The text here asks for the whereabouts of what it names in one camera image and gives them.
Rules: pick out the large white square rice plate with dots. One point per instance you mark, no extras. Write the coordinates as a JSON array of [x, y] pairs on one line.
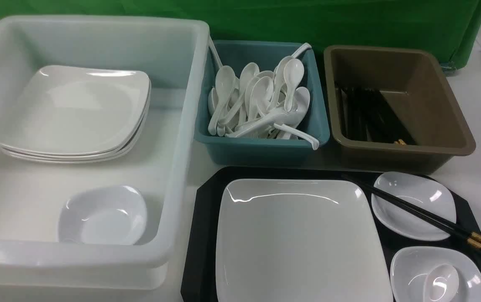
[[298, 241]]

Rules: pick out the black chopstick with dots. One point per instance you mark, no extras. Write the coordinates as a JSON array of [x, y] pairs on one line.
[[433, 218], [429, 221]]

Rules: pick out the white soup spoon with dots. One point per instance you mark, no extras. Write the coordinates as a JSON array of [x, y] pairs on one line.
[[441, 284]]

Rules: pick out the middle stacked white plate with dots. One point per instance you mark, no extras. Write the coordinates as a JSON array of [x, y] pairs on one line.
[[62, 156]]

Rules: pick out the stacked white plate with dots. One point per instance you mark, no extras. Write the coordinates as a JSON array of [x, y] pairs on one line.
[[66, 111], [83, 159], [62, 156]]

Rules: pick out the bottom stacked white plate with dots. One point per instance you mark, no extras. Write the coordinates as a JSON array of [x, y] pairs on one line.
[[83, 159]]

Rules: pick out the top stacked white plate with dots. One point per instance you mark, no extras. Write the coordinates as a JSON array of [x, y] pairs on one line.
[[66, 111]]

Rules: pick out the large white plastic tub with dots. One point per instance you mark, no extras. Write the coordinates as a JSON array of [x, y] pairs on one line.
[[173, 53]]

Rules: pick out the small white bowl in tub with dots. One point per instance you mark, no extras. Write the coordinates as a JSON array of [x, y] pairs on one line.
[[113, 215]]

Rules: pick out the black plastic serving tray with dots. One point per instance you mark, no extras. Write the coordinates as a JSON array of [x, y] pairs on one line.
[[198, 283]]

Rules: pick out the white spoon upright left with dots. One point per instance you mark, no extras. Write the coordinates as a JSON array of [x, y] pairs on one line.
[[225, 82]]

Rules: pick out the teal plastic spoon bin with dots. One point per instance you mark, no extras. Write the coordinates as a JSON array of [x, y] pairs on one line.
[[253, 151]]

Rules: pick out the white spoon centre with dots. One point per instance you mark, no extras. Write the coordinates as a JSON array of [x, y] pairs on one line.
[[259, 97]]

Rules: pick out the white spoon hanging front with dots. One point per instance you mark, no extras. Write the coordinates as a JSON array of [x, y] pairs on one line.
[[314, 142]]

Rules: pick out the white spoon top right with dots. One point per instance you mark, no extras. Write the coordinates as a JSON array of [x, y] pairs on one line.
[[293, 73]]

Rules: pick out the pile of black chopsticks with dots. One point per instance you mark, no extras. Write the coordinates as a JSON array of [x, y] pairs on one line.
[[367, 116]]

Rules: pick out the brown plastic chopstick bin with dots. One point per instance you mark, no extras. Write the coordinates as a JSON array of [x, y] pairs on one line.
[[417, 90]]

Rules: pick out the green backdrop cloth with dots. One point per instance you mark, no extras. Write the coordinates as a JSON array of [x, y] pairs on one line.
[[445, 28]]

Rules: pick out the white spoon handle back left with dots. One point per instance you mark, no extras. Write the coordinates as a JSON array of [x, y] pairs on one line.
[[214, 53]]

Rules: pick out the white spoon handle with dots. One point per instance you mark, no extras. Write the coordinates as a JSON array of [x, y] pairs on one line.
[[297, 53], [214, 53]]

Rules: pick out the white spoon handle back right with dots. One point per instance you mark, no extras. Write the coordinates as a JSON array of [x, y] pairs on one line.
[[297, 53]]

